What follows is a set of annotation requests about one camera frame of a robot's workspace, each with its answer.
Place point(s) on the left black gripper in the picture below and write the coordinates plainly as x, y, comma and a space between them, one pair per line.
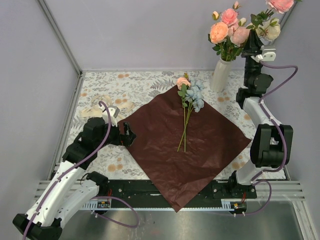
126, 139

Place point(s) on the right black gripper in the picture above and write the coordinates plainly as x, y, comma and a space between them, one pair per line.
251, 48

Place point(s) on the large pink peony stem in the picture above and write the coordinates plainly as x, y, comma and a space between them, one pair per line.
238, 34

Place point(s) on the cream rose stem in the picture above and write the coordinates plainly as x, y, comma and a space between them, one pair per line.
270, 30

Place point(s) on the orange peach rose stem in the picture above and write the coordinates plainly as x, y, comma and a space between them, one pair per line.
218, 34

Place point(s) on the small pink rose stem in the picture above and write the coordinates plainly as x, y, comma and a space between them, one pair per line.
273, 6

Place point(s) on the blue hydrangea stem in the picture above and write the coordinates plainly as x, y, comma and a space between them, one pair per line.
194, 99

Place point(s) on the red wrapping paper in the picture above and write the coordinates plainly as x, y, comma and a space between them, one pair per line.
181, 159

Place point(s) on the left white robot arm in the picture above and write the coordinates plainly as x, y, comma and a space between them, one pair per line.
46, 219

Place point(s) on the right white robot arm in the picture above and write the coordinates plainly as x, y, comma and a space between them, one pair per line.
271, 146

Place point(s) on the white ribbed vase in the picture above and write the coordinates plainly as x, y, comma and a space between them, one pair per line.
220, 75

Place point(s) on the floral table mat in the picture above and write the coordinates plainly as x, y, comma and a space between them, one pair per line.
129, 91

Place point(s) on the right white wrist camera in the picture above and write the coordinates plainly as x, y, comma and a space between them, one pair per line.
268, 54

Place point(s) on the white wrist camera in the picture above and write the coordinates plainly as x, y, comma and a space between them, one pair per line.
268, 54
111, 117

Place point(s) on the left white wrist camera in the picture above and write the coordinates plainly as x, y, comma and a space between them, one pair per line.
111, 117

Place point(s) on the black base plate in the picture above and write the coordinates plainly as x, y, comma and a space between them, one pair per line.
143, 194

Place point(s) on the white slotted cable duct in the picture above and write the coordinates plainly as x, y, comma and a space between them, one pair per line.
108, 205

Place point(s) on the left aluminium frame post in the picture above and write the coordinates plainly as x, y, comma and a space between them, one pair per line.
60, 37

